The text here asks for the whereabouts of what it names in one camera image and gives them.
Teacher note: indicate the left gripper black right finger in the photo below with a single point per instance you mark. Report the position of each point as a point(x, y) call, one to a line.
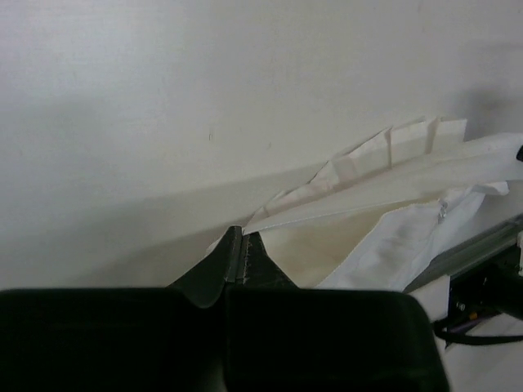
point(250, 265)

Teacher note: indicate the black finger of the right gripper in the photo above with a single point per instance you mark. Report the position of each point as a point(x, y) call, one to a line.
point(519, 152)

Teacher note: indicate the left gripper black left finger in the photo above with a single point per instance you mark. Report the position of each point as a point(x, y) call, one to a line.
point(203, 284)

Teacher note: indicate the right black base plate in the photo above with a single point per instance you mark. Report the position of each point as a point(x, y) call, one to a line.
point(493, 288)

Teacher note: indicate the aluminium front rail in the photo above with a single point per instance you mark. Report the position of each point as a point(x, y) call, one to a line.
point(471, 253)

